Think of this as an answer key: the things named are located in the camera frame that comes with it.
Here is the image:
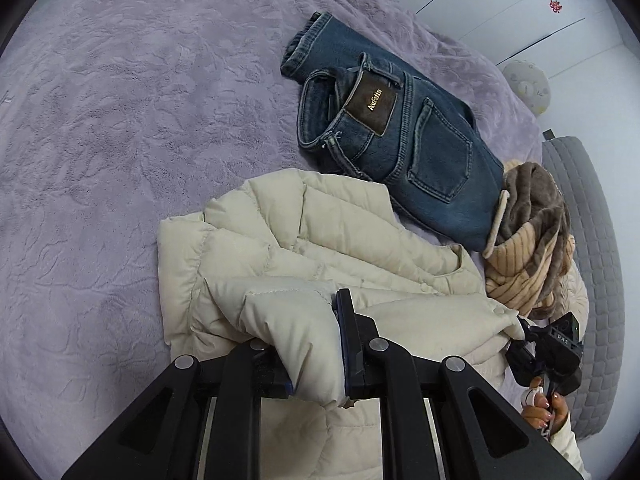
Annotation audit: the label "round white wall clock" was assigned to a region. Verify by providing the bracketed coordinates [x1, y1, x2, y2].
[502, 60, 551, 117]

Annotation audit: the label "cream knitted pillow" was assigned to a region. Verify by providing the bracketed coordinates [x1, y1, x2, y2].
[529, 261, 589, 328]

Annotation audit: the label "grey quilted headboard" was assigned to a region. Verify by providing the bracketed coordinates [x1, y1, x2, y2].
[542, 136, 625, 440]

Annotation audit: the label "brown striped fleece garment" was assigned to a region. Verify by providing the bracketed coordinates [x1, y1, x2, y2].
[483, 160, 575, 320]

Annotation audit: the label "cream quilted puffer jacket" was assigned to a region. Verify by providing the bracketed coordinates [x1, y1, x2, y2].
[158, 169, 521, 479]

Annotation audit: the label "person's right hand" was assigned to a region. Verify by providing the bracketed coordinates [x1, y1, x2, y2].
[521, 392, 568, 434]

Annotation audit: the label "white sleeve forearm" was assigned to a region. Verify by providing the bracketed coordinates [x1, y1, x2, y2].
[549, 416, 591, 480]

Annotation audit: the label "folded blue denim jeans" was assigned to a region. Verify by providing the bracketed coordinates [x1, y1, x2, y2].
[281, 12, 503, 252]

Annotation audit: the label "lavender plush bed blanket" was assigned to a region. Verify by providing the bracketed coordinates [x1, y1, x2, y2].
[1, 0, 541, 479]

